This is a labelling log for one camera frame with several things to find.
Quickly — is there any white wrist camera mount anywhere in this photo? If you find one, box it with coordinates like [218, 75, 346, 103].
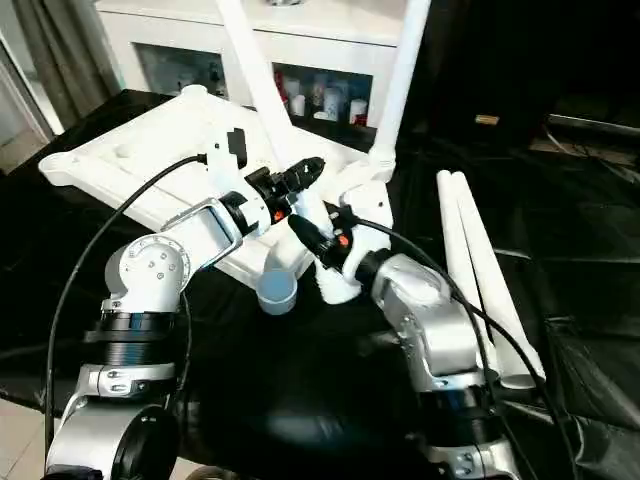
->
[201, 127, 272, 240]
[337, 181, 395, 282]

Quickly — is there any white display cabinet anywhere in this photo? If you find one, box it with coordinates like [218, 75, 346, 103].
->
[93, 0, 417, 130]

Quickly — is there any white plastic table top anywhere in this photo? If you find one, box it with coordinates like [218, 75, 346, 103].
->
[38, 84, 397, 317]

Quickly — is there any grey door frame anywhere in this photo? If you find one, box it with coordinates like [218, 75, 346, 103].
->
[0, 38, 57, 147]

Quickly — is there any black mat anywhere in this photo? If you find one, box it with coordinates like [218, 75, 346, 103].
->
[0, 88, 640, 480]

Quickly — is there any black and white figurine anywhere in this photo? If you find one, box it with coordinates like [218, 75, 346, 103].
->
[205, 62, 226, 96]

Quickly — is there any grey curtain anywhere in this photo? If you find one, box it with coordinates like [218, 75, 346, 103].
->
[8, 0, 122, 132]

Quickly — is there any black cabinet with gold label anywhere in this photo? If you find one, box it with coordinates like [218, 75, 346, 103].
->
[404, 0, 554, 147]

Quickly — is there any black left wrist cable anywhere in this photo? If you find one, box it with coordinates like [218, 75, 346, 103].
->
[42, 153, 212, 480]

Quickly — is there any dark low furniture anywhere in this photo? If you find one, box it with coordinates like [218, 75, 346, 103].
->
[528, 112, 640, 167]

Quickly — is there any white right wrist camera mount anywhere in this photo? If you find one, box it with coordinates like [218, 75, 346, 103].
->
[337, 181, 395, 282]

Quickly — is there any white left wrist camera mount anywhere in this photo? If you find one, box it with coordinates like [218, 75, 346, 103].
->
[201, 127, 272, 240]

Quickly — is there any white plastic table leg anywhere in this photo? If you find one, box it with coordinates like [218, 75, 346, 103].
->
[435, 169, 504, 384]
[214, 0, 362, 305]
[448, 169, 547, 391]
[366, 0, 434, 172]

